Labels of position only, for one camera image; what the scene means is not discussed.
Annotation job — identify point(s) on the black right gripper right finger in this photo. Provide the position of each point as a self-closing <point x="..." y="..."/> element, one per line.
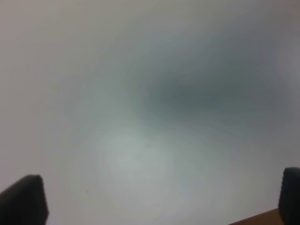
<point x="289" y="199"/>

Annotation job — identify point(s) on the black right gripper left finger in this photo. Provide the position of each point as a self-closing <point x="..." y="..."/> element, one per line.
<point x="24" y="202"/>

